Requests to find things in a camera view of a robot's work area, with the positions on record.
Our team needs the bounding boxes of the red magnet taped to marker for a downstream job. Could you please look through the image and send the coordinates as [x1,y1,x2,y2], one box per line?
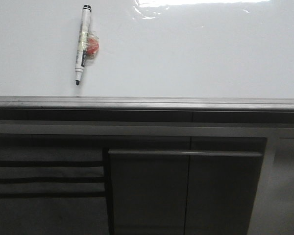
[85,31,99,66]

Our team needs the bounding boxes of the white whiteboard marker pen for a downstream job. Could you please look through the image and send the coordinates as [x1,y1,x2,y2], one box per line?
[75,5,92,86]

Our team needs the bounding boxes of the white whiteboard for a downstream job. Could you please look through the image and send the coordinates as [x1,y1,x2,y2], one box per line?
[0,0,294,111]

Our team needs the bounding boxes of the grey cabinet with doors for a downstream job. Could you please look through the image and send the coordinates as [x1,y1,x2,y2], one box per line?
[105,137,267,235]

